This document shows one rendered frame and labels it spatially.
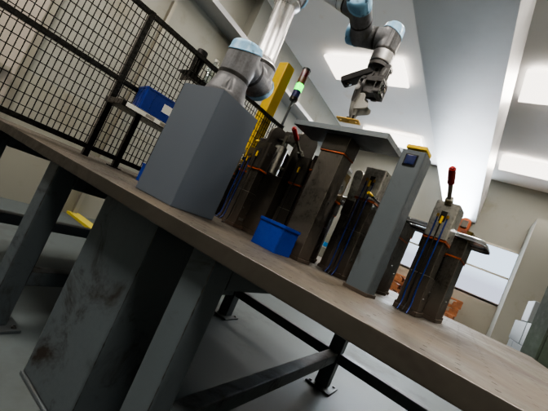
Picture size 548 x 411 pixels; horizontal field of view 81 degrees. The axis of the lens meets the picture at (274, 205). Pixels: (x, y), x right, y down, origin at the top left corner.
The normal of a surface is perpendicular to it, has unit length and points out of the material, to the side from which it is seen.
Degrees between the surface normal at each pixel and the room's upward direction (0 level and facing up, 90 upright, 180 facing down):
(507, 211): 90
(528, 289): 90
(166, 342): 90
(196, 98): 90
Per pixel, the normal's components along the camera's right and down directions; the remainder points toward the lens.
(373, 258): -0.57, -0.29
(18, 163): 0.77, 0.32
